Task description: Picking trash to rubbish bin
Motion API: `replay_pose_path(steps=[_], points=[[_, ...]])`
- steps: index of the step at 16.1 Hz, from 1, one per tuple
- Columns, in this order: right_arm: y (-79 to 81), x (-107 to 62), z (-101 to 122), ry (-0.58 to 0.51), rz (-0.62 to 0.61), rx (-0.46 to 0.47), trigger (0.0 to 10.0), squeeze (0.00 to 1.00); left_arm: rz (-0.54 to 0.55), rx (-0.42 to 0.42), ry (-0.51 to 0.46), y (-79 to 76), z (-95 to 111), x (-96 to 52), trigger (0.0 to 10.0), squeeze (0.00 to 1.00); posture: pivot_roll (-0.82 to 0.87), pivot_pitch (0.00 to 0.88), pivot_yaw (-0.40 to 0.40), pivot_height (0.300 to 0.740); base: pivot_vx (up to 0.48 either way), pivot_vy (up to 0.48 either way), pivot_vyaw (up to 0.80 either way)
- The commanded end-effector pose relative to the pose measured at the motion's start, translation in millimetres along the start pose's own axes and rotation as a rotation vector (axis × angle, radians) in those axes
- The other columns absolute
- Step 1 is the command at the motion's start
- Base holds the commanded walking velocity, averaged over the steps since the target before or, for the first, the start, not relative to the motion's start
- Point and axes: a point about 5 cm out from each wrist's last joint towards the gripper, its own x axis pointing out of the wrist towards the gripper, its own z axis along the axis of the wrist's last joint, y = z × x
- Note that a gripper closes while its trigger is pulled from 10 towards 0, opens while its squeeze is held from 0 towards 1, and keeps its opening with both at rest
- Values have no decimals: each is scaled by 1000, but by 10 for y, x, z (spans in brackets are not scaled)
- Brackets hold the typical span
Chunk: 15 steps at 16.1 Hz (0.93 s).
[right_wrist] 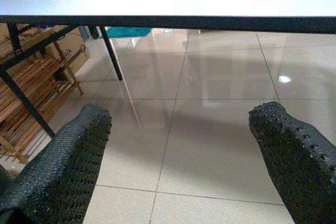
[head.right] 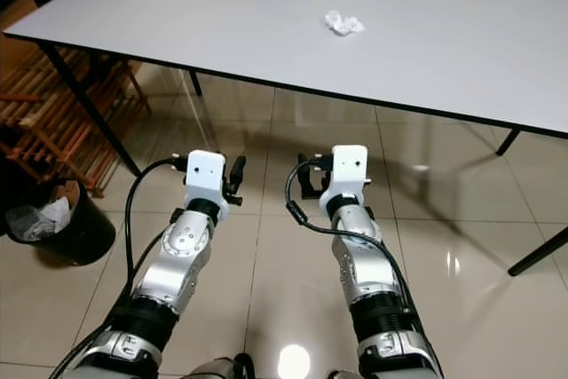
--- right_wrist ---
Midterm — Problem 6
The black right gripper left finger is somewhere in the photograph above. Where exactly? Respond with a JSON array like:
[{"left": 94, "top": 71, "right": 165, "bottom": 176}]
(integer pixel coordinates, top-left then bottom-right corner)
[{"left": 0, "top": 103, "right": 113, "bottom": 224}]

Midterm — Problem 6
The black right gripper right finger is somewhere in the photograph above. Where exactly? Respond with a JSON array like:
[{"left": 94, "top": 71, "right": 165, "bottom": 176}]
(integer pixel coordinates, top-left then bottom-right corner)
[{"left": 248, "top": 101, "right": 336, "bottom": 224}]

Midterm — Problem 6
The wooden slatted rack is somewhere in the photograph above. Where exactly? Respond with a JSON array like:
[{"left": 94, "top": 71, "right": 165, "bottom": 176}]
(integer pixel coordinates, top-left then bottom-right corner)
[{"left": 0, "top": 23, "right": 84, "bottom": 164}]

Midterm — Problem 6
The brown cardboard box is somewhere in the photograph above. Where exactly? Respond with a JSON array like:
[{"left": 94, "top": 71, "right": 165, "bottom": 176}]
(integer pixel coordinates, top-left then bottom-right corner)
[{"left": 39, "top": 25, "right": 91, "bottom": 74}]

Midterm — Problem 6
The teal cloth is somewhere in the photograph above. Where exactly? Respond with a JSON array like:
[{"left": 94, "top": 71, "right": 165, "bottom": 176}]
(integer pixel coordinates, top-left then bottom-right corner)
[{"left": 107, "top": 26, "right": 152, "bottom": 38}]

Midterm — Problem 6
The white table with black frame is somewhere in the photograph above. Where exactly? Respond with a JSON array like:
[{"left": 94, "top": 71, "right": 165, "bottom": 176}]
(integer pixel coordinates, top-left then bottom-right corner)
[{"left": 0, "top": 0, "right": 336, "bottom": 139}]

